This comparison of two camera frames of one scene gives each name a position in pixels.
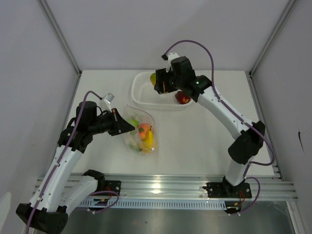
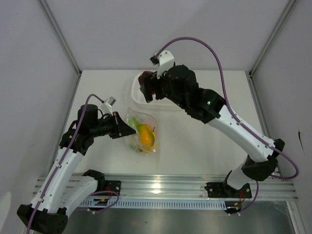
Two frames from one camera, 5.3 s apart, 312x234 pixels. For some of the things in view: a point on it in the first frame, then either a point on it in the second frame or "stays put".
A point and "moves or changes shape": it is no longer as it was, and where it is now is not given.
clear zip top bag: x=143 y=139 stays put
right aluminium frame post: x=272 y=37 stays put
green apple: x=134 y=122 stays put
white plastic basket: x=145 y=96 stays put
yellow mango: x=153 y=79 moves or changes shape
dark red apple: x=182 y=98 moves or changes shape
